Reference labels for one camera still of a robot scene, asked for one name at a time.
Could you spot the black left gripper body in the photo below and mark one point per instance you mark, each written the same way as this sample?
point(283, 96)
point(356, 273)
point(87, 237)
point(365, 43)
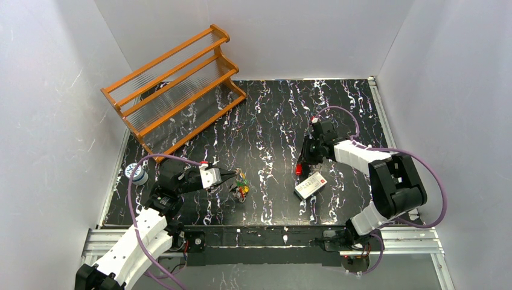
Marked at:
point(197, 178)

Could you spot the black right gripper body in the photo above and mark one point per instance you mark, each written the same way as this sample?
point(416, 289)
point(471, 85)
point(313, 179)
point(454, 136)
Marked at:
point(308, 148)

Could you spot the red tag key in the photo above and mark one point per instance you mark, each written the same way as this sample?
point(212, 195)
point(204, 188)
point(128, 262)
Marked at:
point(299, 170)

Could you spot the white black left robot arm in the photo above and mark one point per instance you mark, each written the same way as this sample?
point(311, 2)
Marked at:
point(155, 229)

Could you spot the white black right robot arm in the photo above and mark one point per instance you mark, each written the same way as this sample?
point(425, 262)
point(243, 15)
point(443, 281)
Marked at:
point(396, 187)

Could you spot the white card box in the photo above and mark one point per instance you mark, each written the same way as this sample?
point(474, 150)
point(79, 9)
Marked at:
point(310, 186)

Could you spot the white blue tape roll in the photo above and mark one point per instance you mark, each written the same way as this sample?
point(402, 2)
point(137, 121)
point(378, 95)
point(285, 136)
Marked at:
point(138, 174)

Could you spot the orange wooden shelf rack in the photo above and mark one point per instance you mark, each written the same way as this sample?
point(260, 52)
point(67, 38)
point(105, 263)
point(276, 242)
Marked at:
point(173, 98)

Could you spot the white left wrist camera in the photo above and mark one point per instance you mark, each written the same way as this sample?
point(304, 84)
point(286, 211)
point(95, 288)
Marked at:
point(210, 176)

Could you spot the aluminium front rail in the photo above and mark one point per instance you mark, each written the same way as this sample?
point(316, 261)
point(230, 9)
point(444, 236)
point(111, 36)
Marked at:
point(397, 239)

